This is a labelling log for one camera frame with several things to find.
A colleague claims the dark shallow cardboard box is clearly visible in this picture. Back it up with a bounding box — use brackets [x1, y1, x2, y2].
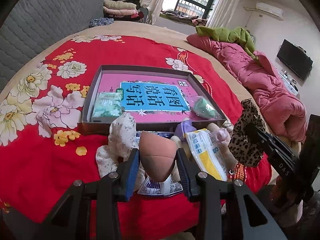
[81, 65, 227, 134]

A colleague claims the white tv shelf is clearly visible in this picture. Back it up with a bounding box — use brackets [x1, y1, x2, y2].
[279, 71, 299, 97]

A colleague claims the grey quilted headboard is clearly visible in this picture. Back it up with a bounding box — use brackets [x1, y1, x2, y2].
[1, 0, 104, 88]

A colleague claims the right hand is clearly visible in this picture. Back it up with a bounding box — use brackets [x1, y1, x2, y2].
[257, 174, 320, 233]

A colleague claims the folded blankets stack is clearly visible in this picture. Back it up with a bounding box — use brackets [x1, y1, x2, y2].
[103, 0, 145, 23]

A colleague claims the orange makeup sponge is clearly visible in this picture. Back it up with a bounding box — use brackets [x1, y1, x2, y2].
[139, 131, 177, 183]

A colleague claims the green sponge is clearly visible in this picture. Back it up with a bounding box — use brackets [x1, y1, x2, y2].
[191, 96, 221, 119]

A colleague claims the wall mounted black television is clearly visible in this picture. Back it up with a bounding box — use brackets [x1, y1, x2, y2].
[277, 39, 313, 81]

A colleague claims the leopard print scrunchie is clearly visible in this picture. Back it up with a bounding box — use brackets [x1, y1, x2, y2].
[228, 99, 266, 167]

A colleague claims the windowsill bedding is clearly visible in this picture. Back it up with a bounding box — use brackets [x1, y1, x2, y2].
[160, 10, 208, 26]

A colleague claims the white air conditioner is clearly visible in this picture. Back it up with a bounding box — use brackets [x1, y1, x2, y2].
[256, 2, 284, 19]

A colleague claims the right white curtain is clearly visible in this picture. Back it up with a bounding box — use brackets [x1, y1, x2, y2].
[206, 0, 240, 28]

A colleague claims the pink blue Chinese book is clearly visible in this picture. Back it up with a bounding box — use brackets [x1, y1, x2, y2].
[98, 71, 200, 123]

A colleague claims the beige plush with purple bow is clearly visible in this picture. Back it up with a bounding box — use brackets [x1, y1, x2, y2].
[171, 119, 237, 177]

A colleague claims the green tissue pack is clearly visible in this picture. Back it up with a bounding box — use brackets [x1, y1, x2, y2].
[91, 92, 122, 122]

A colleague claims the blue patterned cloth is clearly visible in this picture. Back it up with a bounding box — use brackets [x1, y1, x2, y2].
[88, 17, 114, 28]

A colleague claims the pink quilted comforter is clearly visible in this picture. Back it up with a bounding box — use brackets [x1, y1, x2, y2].
[187, 34, 307, 142]

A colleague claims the green blanket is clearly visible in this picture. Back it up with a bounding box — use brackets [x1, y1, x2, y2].
[196, 26, 258, 60]

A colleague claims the purple white tissue pack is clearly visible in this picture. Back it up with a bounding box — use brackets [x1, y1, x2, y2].
[134, 129, 185, 197]

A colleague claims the beige bed sheet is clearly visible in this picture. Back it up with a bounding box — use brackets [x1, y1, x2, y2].
[0, 20, 301, 188]

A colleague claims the red floral blanket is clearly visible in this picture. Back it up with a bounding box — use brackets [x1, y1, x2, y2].
[0, 35, 273, 240]

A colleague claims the white floral scrunchie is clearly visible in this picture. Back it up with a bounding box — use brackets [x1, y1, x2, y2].
[95, 112, 138, 178]

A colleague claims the yellow white tissue pack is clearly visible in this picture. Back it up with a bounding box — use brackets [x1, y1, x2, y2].
[185, 128, 228, 181]

